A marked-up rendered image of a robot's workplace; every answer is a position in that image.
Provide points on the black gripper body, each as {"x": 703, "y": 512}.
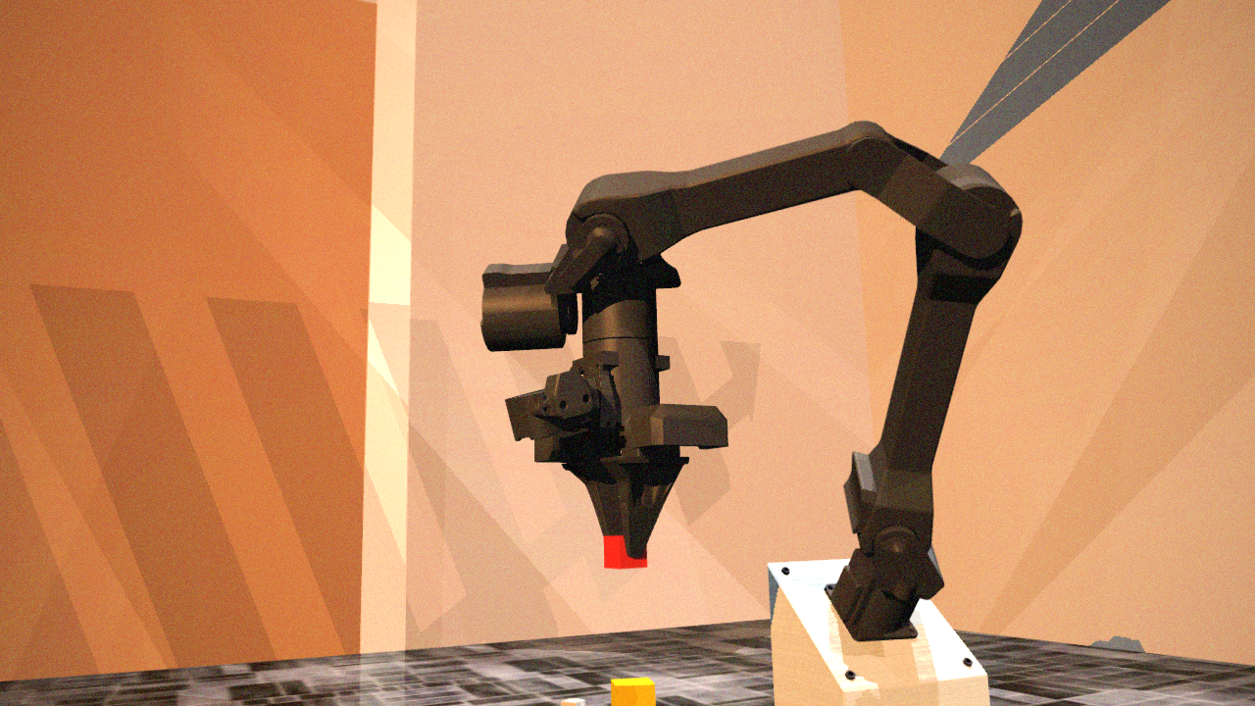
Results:
{"x": 644, "y": 427}

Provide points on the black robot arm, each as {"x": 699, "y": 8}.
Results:
{"x": 967, "y": 229}

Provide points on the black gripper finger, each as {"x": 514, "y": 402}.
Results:
{"x": 603, "y": 491}
{"x": 644, "y": 483}

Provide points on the red block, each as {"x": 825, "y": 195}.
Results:
{"x": 615, "y": 555}

